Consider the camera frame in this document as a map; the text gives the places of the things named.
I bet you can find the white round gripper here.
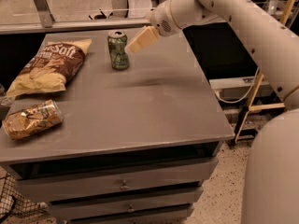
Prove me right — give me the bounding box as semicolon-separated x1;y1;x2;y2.
124;0;180;54

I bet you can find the green soda can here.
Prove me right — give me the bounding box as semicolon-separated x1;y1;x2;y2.
107;30;130;70

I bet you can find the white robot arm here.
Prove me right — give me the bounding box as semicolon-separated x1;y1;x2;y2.
125;0;299;224

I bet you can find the crushed gold soda can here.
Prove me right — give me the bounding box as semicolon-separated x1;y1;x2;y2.
2;100;63;140

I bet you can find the brown yellow chip bag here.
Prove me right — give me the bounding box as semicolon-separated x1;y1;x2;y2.
7;39;92;97

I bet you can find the grey floor ledge box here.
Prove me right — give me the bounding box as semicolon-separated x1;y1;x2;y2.
209;77;273;101

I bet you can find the grey drawer cabinet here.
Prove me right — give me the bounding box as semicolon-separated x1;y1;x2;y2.
0;25;235;224

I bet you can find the middle grey drawer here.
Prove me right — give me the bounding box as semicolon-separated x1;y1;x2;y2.
49;186;203;220

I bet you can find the grey drawer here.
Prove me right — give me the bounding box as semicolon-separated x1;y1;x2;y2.
15;157;218;203
66;203;195;224
49;186;203;220

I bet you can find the bottom grey drawer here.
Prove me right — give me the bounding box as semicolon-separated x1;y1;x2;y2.
66;203;195;224

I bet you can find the top grey drawer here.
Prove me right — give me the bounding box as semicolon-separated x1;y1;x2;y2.
15;157;218;203

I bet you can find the metal railing frame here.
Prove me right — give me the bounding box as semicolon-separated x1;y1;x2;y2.
0;0;289;35

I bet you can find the white cable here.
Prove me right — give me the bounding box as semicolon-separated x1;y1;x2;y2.
214;67;261;105

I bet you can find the yellow wooden easel frame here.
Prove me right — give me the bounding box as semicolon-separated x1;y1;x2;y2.
230;0;299;147

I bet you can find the wire mesh basket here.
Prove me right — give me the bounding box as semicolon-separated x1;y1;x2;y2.
0;174;47;223

